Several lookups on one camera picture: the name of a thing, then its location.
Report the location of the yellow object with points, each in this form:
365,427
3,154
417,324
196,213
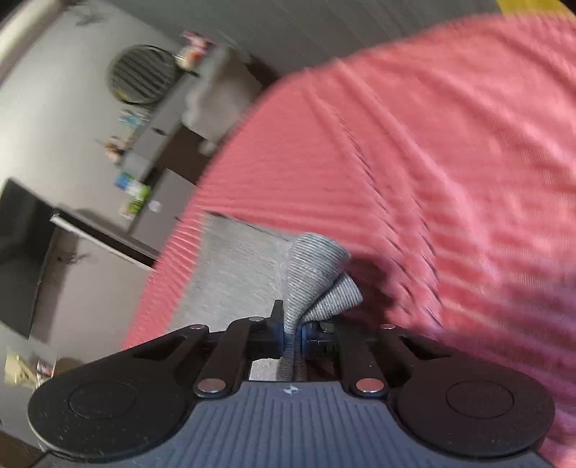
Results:
535,5

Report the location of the white cloth bundle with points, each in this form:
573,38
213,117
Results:
211,99

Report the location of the black television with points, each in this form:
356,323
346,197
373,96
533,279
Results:
22,252

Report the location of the teal toiletry bottles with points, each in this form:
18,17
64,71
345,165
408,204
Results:
131,119

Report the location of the grey knit pants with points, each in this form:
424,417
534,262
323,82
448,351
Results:
310,265

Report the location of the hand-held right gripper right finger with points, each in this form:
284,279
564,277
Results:
306,336

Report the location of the green packet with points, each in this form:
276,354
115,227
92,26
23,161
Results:
137,202

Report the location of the round black slatted disc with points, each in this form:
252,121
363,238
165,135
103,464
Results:
141,74

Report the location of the blue and white box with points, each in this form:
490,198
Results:
124,182

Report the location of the small pink labelled jars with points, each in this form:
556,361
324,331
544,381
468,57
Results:
45,368

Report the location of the beige crumpled bag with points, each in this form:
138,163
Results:
18,369

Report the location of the small white round device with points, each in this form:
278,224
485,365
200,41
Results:
154,206

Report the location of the pink and white bottles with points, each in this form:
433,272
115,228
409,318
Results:
195,47

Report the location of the small pink toiletry items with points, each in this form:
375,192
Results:
114,147

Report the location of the pink ribbed blanket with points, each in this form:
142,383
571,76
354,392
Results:
405,157

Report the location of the white edged shelf board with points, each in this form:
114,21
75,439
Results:
103,238

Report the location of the grey cabinet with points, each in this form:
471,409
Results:
162,202

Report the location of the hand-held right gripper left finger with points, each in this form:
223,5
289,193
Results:
286,335

